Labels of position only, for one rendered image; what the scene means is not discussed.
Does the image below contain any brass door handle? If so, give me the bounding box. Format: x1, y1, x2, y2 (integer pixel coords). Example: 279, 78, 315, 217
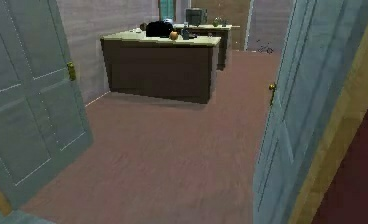
66, 61, 77, 82
268, 82, 278, 107

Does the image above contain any teal window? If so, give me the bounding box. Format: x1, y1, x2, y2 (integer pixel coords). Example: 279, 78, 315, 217
158, 0, 177, 22

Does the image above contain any grey blue bottle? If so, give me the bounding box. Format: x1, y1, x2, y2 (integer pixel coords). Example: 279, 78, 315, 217
181, 21, 191, 41

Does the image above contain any black pan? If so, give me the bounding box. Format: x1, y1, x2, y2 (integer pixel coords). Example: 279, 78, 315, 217
145, 20, 175, 39

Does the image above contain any grey coffee machine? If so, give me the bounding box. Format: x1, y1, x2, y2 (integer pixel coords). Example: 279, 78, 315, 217
185, 7, 208, 27

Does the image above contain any dark brown kitchen counter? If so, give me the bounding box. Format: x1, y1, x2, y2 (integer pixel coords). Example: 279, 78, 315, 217
100, 28, 222, 105
173, 23, 241, 71

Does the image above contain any pale blue room door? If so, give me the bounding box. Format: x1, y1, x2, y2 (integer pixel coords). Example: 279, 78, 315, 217
0, 0, 94, 212
252, 0, 368, 224

